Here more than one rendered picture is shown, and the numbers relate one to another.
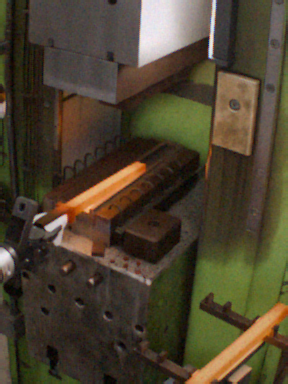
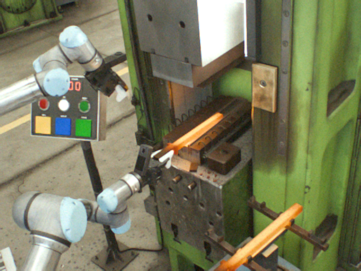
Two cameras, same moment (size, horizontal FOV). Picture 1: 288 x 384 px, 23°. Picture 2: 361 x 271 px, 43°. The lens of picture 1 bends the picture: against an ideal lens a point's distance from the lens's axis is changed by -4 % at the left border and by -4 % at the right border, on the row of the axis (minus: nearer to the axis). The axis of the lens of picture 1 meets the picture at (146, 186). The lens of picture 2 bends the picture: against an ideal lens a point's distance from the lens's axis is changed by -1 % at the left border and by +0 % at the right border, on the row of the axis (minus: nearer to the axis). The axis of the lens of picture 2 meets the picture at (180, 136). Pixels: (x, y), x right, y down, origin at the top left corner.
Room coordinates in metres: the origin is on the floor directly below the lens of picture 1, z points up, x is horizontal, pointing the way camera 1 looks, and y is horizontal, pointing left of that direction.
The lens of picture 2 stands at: (-0.02, -0.20, 2.06)
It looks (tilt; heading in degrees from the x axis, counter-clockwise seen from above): 34 degrees down; 14
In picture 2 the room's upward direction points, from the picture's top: 7 degrees counter-clockwise
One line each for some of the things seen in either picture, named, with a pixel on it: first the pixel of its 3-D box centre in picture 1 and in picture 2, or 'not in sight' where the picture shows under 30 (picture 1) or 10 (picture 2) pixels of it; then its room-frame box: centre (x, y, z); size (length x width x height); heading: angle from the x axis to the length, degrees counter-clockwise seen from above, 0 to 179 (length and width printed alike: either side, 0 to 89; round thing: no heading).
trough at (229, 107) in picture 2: (133, 173); (215, 119); (1.63, 0.04, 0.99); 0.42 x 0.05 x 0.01; 150
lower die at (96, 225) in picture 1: (124, 183); (211, 125); (1.65, 0.06, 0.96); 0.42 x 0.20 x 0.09; 150
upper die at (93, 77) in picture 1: (131, 50); (206, 49); (1.65, 0.06, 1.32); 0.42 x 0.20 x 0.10; 150
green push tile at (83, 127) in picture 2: not in sight; (83, 127); (1.54, 0.60, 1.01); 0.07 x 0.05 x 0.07; 85
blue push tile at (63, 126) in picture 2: not in sight; (63, 126); (1.55, 0.70, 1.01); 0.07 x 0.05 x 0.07; 85
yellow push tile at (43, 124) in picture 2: not in sight; (43, 125); (1.56, 0.80, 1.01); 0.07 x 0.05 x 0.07; 85
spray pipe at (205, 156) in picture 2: (156, 204); (228, 138); (1.56, -0.03, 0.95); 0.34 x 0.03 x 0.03; 150
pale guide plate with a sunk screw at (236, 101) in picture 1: (235, 112); (264, 87); (1.42, -0.18, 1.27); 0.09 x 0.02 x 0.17; 60
